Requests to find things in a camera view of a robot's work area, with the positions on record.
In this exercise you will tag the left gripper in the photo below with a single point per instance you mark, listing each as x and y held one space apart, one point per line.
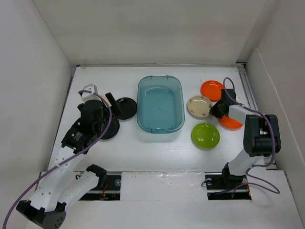
113 103

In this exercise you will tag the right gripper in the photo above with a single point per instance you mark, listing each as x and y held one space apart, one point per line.
214 112

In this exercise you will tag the beige plate with small motifs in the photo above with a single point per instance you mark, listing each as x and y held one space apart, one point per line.
199 106

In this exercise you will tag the green plate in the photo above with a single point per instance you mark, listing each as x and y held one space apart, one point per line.
205 135

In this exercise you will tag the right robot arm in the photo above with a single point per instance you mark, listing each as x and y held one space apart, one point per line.
261 139

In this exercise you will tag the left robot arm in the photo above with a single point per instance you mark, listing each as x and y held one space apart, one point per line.
47 206

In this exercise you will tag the black plate near bin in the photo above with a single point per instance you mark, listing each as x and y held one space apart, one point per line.
128 108

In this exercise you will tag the teal transparent plastic bin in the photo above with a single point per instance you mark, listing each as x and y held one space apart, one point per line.
160 106

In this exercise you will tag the orange plate near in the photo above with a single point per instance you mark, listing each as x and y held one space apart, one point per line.
229 123

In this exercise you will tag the orange plate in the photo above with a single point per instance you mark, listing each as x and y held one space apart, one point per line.
212 90
229 123

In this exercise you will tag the orange plate far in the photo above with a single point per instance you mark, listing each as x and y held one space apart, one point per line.
212 90

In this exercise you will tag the black plate front left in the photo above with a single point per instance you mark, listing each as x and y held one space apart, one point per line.
112 130

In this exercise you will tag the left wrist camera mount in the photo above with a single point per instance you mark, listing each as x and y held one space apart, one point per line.
89 91

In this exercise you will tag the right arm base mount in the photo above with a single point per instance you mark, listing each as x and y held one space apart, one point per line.
219 189

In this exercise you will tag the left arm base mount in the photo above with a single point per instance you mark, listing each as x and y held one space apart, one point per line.
108 189

